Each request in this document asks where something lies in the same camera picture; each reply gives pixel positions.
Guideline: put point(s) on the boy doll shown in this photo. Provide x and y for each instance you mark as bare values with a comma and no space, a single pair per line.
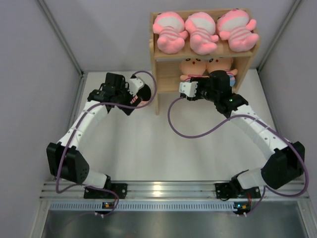
192,67
142,97
224,64

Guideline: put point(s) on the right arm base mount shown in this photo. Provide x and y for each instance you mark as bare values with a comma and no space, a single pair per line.
226,191

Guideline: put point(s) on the pink plush with heart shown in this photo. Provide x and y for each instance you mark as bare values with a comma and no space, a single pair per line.
170,28

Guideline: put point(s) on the aluminium right frame post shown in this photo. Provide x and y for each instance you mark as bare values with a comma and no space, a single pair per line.
280,31

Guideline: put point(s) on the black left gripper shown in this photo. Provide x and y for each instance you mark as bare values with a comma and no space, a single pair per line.
125,87

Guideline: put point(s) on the boy doll front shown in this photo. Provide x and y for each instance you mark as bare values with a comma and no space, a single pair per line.
224,64

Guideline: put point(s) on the aluminium left frame post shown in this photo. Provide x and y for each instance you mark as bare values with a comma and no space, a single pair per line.
44,8

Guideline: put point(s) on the wooden two-tier shelf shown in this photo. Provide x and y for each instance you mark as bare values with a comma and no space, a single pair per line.
166,67

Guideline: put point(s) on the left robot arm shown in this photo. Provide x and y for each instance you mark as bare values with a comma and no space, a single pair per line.
65,157

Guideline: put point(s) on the aluminium frame post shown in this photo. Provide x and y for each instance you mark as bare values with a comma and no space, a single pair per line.
44,8
280,31

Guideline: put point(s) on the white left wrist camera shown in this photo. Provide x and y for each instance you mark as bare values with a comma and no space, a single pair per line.
134,85

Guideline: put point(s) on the pink plush face down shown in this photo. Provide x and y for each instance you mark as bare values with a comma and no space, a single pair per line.
201,28

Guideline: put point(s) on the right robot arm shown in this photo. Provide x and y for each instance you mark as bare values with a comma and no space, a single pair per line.
284,160

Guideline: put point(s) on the grey slotted cable duct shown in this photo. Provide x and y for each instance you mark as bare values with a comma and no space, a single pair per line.
145,206

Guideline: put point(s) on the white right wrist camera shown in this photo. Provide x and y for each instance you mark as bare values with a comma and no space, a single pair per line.
188,89

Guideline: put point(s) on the aluminium front rail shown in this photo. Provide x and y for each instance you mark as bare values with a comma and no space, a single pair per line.
159,190

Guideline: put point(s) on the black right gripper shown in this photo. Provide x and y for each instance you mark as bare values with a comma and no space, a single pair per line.
201,81

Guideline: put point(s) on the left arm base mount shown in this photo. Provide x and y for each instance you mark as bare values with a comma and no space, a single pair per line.
119,188

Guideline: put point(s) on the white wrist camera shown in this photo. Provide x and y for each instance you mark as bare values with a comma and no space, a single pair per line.
134,85
188,89

